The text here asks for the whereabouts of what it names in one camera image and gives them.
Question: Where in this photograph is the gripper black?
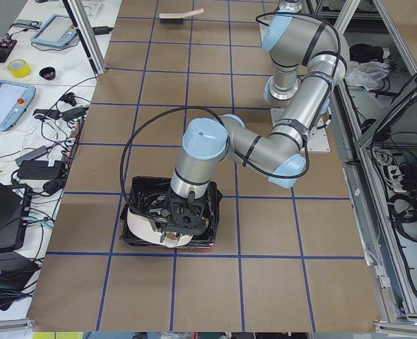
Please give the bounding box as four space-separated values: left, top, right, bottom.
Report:
148 190 207 236

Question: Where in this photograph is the beige dustpan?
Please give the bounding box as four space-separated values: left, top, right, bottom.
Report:
127 210 193 248

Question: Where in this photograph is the beige hand brush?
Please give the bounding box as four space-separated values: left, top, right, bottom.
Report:
158 8 205 24

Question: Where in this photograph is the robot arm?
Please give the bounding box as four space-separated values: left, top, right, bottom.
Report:
138 1 349 248

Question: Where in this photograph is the black bag lined bin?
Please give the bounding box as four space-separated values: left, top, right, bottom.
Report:
120 176 223 249

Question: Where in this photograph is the black power adapter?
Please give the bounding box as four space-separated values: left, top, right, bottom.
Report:
17 160 65 180

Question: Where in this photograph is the black laptop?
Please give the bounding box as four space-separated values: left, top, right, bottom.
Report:
0 182 32 253

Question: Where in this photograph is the blue teach pendant near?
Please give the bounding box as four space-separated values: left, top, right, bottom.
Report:
0 80 36 131

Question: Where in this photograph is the blue teach pendant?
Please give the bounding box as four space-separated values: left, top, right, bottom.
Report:
0 80 36 131
30 14 77 49

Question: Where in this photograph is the yellow tape roll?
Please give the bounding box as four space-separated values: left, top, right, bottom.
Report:
7 59 32 78

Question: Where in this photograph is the blue teach pendant far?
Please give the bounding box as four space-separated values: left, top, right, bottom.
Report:
30 14 77 49

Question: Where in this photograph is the white crumpled cloth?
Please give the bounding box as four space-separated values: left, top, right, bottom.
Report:
346 61 391 90

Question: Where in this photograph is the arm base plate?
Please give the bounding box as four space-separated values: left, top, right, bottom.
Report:
270 108 331 153

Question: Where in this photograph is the aluminium frame post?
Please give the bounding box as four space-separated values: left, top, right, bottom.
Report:
62 0 106 76

